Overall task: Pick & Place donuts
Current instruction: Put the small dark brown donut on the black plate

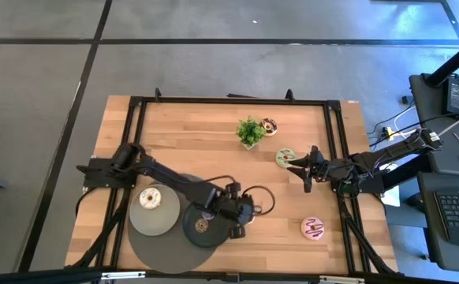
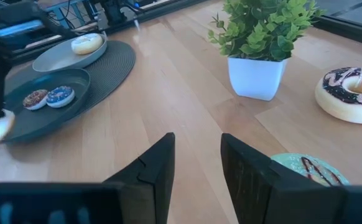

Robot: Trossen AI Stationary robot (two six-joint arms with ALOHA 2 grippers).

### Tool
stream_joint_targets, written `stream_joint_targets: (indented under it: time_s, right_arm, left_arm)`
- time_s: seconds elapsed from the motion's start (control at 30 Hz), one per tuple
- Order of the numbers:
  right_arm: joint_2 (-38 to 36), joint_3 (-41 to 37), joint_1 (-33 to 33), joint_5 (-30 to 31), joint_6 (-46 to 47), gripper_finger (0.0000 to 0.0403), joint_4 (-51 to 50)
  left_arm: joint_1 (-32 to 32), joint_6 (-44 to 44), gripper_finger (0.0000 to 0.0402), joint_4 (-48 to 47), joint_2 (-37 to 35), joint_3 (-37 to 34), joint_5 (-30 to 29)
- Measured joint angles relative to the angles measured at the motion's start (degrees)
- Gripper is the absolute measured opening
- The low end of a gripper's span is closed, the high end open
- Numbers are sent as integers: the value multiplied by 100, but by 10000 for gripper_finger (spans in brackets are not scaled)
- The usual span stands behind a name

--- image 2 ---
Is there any small blue sprinkle donut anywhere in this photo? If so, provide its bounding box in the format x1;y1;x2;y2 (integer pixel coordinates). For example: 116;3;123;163
45;85;76;109

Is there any large chocolate pink-drizzle donut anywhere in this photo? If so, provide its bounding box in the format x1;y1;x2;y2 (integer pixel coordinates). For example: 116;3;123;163
314;67;362;124

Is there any large mint green donut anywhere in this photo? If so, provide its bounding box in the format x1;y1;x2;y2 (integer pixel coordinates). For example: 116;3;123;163
270;152;350;187

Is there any green plant in white pot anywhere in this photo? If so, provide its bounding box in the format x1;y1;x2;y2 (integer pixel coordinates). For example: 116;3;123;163
207;0;325;102

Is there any light grey round plate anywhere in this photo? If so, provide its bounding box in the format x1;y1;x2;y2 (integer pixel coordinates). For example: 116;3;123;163
32;32;108;73

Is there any small brown sprinkle donut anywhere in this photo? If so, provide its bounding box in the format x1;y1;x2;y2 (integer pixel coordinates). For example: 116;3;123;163
22;89;49;111

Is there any black aluminium table frame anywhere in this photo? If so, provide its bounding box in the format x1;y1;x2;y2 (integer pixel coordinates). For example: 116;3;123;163
11;0;362;63

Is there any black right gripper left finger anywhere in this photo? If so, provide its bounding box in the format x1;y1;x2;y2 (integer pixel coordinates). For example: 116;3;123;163
102;132;176;224

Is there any dark grey round plate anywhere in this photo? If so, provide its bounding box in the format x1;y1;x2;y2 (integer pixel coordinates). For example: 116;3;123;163
2;68;91;144

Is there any dark round woven placemat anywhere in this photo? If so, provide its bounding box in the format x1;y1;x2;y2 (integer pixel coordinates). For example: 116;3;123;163
5;40;137;125

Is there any large cream white donut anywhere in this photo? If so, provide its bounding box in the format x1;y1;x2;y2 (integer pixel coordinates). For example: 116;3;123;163
70;32;104;56

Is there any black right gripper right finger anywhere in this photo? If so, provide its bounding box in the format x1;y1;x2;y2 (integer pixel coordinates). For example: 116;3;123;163
220;133;348;224

